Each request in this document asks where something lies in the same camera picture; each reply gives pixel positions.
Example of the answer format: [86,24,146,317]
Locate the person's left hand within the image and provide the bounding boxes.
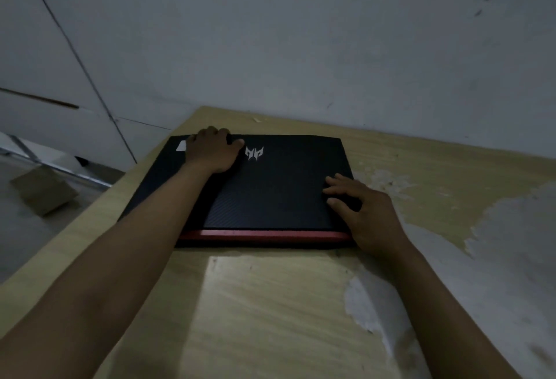
[184,126,245,174]

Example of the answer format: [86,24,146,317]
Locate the person's right hand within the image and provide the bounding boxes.
[322,174,411,263]

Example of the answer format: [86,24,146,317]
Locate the black laptop with red trim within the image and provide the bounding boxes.
[118,133,363,249]

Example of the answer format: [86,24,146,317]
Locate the person's right forearm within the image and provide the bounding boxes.
[381,240,524,379]

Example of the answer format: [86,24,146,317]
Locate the person's left forearm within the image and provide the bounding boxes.
[0,161,218,379]

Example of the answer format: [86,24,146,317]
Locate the brown cardboard piece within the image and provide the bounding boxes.
[10,167,80,218]

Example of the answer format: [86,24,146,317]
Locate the grey metal rail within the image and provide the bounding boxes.
[0,131,114,188]

